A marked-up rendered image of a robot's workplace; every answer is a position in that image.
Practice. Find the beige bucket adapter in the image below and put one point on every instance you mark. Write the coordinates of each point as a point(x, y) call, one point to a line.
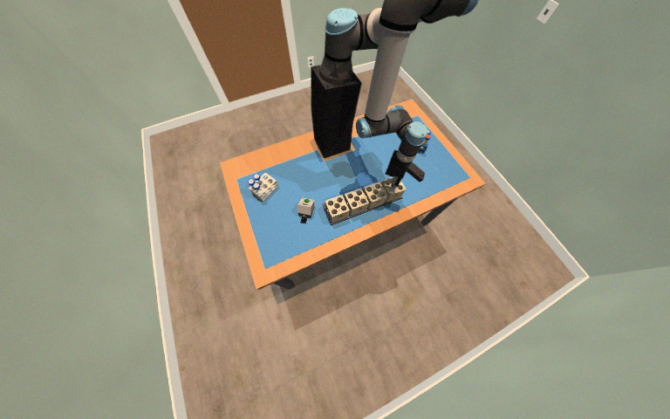
point(397, 193)
point(356, 201)
point(337, 208)
point(375, 195)

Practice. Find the beige tube rack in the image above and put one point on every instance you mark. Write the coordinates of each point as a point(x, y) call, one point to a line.
point(267, 191)

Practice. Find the blue bench mat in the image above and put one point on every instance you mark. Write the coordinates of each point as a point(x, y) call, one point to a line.
point(277, 227)

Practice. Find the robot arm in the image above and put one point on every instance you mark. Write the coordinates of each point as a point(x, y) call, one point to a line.
point(346, 31)

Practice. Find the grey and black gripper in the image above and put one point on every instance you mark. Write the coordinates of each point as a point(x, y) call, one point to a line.
point(395, 170)

